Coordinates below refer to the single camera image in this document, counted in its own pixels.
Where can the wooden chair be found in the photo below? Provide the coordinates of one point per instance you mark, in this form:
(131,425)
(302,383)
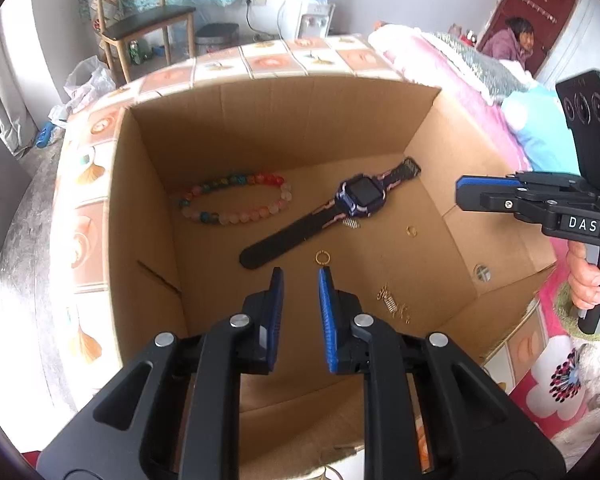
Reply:
(145,17)

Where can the clear plastic bag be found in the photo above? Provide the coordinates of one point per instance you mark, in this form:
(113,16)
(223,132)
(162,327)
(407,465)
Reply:
(87,82)

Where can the dark blue smart watch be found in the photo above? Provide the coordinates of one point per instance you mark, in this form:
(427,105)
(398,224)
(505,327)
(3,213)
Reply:
(357,195)

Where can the brown cardboard box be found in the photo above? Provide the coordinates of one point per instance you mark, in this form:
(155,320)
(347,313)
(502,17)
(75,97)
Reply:
(205,135)

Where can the green drink can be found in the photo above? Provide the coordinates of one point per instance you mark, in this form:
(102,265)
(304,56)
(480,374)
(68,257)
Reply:
(135,52)

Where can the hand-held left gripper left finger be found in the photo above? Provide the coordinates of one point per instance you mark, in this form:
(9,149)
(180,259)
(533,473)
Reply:
(275,310)

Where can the blue slipper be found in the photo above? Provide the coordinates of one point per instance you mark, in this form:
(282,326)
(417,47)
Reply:
(45,136)

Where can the pink floral blanket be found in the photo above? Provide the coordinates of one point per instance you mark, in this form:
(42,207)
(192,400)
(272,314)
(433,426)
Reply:
(460,90)

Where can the grey curtain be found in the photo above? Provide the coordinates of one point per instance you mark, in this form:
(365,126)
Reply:
(10,85)

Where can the grey textured blanket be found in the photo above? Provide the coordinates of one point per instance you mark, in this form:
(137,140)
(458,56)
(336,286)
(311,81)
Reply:
(480,67)

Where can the white water dispenser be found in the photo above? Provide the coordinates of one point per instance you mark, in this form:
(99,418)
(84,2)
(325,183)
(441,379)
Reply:
(310,20)

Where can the person's right hand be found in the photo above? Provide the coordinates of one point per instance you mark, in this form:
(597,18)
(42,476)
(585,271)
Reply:
(582,280)

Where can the gold charm cluster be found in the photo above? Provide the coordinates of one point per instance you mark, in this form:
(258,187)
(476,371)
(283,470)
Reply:
(402,312)

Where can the grey flat panel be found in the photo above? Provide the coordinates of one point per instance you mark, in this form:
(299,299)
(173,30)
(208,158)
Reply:
(0,200)

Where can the small metal spring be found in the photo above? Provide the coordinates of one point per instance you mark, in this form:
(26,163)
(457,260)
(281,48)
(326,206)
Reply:
(350,223)

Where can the blue pillow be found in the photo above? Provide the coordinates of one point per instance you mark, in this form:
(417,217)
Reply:
(540,130)

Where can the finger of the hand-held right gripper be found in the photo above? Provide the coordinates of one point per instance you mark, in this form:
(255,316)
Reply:
(510,205)
(472,184)

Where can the grey trash can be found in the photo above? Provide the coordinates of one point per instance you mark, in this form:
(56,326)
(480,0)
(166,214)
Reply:
(217,37)

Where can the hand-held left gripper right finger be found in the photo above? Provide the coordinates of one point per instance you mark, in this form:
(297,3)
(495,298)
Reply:
(325,320)

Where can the white wall socket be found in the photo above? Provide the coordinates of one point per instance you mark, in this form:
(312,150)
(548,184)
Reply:
(257,0)

